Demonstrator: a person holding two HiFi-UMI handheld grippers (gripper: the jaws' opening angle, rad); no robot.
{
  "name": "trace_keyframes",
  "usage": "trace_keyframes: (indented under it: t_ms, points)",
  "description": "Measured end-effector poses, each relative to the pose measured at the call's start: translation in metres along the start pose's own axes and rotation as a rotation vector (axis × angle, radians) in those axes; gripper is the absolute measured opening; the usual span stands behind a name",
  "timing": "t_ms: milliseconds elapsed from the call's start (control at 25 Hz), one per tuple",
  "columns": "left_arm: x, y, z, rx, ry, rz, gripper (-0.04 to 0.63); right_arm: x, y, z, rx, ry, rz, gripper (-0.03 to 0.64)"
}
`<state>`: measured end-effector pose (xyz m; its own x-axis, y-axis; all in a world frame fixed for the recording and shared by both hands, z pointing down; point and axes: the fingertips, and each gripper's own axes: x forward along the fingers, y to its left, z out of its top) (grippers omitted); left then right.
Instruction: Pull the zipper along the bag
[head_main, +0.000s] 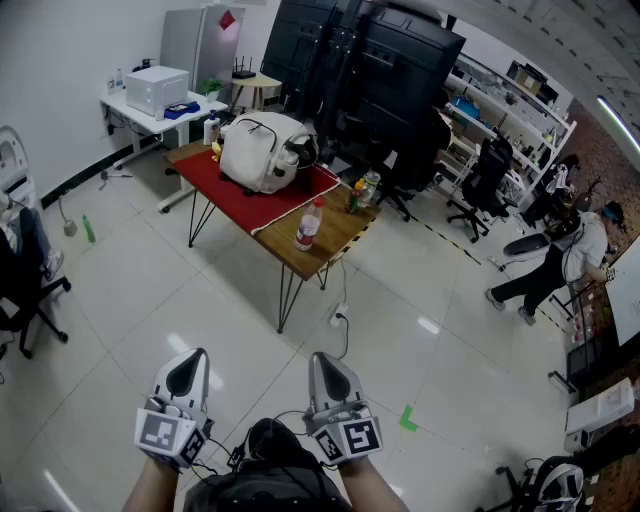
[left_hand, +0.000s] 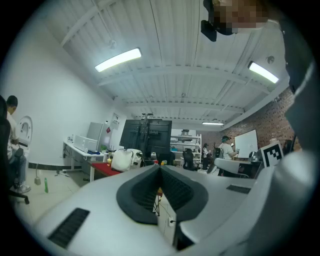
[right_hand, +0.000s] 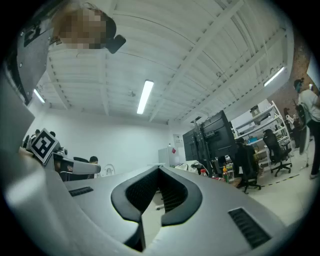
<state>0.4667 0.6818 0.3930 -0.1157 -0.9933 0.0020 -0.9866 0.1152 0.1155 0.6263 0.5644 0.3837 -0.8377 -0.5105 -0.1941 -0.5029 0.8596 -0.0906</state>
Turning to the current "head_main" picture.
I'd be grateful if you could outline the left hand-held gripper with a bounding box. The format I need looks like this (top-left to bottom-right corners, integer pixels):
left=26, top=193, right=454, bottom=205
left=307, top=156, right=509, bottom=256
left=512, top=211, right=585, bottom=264
left=133, top=348, right=215, bottom=471

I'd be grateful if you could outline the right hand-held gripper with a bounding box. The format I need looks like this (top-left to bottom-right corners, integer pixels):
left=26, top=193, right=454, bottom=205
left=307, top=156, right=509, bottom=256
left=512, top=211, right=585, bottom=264
left=303, top=352, right=384, bottom=467

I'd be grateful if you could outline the white backpack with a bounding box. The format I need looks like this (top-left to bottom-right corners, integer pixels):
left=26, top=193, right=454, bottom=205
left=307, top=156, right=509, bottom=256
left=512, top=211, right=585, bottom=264
left=218, top=111, right=320, bottom=196

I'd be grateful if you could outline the person's right forearm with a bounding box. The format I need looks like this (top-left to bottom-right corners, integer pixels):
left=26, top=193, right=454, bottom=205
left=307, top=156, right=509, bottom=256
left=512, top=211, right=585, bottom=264
left=339, top=457, right=412, bottom=512

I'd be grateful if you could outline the person's left forearm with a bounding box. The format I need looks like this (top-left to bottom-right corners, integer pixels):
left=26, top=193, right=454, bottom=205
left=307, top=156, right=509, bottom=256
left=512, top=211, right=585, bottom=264
left=122, top=452, right=182, bottom=512

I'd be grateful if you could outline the person's black-clad torso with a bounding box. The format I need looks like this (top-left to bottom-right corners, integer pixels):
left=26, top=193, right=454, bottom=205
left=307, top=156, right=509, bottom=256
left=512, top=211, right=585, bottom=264
left=182, top=417, right=352, bottom=512

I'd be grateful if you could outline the wooden table with black legs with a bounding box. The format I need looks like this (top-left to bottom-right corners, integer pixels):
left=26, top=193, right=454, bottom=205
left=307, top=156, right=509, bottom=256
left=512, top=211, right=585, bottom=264
left=163, top=139, right=383, bottom=335

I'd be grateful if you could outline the red-capped plastic bottle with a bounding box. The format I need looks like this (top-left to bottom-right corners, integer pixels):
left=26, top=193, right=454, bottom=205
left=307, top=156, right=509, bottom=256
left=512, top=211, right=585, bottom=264
left=294, top=197, right=325, bottom=253

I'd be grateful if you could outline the black office chair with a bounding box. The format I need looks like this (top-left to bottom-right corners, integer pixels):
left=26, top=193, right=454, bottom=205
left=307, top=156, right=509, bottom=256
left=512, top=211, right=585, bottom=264
left=374, top=148, right=427, bottom=224
left=474, top=452, right=604, bottom=512
left=0, top=207, right=73, bottom=361
left=445, top=134, right=522, bottom=245

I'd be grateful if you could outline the orange-capped red sauce bottle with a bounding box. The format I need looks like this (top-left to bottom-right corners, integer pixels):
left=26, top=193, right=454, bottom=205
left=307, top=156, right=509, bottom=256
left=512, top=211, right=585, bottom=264
left=345, top=179, right=365, bottom=216

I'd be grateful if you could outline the grey power adapter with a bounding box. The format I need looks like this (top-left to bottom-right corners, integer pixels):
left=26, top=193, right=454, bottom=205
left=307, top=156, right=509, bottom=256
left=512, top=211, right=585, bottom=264
left=58, top=195, right=79, bottom=238

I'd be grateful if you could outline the red table cloth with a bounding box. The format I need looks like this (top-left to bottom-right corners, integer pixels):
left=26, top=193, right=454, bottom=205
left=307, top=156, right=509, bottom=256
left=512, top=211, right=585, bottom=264
left=172, top=149, right=342, bottom=236

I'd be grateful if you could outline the clear plastic bottle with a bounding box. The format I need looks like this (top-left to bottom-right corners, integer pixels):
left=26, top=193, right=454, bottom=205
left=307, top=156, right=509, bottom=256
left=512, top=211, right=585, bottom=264
left=358, top=170, right=383, bottom=207

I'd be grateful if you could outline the white and black oval pack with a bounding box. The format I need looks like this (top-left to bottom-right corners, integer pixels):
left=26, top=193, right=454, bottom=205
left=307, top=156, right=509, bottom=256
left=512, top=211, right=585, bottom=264
left=501, top=231, right=552, bottom=264
left=529, top=454, right=587, bottom=512

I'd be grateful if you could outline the white pump bottle blue cap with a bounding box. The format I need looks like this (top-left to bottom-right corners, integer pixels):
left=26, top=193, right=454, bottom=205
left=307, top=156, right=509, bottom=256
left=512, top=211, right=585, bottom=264
left=202, top=109, right=222, bottom=147

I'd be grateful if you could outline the black metal cart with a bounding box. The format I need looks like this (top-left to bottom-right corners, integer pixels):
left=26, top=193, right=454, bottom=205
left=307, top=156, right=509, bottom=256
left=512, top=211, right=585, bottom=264
left=547, top=279, right=617, bottom=397

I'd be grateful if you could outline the white desk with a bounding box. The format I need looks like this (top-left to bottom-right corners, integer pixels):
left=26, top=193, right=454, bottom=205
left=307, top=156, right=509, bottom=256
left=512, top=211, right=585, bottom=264
left=99, top=89, right=230, bottom=214

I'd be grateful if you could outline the white box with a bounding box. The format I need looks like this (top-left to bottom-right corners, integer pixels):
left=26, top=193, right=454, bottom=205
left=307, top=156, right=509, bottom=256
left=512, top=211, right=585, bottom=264
left=564, top=377, right=637, bottom=454

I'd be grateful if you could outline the blue cloth with tablet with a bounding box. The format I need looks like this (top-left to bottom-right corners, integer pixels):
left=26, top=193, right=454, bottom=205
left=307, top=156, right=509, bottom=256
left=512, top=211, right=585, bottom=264
left=163, top=101, right=200, bottom=121

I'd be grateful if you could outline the white rounded machine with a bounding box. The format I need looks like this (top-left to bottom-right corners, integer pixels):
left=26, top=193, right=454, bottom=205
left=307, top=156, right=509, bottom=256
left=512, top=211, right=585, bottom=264
left=0, top=124, right=37, bottom=211

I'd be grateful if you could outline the white microwave oven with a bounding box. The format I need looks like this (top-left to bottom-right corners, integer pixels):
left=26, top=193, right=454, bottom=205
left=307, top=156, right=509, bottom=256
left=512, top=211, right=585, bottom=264
left=124, top=65, right=191, bottom=118

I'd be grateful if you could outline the green potted plant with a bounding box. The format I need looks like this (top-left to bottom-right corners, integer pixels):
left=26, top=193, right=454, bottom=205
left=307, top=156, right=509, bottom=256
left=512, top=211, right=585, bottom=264
left=199, top=77, right=224, bottom=104

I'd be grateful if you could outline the round wooden side table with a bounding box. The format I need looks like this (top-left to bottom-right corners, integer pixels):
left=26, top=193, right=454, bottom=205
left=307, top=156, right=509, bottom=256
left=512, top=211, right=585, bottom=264
left=227, top=73, right=284, bottom=114

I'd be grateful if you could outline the black router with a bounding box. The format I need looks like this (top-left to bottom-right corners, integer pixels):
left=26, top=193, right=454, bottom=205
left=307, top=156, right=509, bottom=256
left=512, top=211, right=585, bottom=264
left=231, top=55, right=258, bottom=81

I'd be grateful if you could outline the large black screen on stand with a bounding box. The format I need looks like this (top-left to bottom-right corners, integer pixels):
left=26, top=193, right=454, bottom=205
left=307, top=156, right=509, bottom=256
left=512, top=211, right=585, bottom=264
left=259, top=0, right=468, bottom=194

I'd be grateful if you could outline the black coat stand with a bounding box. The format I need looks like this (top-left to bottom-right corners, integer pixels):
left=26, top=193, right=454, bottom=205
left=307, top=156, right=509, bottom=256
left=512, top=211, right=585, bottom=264
left=582, top=176, right=604, bottom=212

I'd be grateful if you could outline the white shelving rack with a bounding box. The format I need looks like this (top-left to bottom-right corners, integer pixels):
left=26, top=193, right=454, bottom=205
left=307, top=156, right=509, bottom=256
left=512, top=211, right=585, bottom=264
left=439, top=52, right=579, bottom=211

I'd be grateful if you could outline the silver refrigerator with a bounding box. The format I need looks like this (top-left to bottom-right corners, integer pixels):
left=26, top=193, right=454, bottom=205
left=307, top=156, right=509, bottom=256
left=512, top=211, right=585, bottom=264
left=159, top=4, right=247, bottom=101

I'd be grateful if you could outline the ceiling light bar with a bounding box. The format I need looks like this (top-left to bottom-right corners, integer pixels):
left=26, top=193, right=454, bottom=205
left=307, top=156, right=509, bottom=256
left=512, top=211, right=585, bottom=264
left=596, top=95, right=640, bottom=157

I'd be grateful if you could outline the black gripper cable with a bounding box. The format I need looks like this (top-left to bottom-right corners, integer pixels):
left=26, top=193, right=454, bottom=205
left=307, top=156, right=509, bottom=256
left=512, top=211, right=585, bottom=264
left=189, top=409, right=326, bottom=474

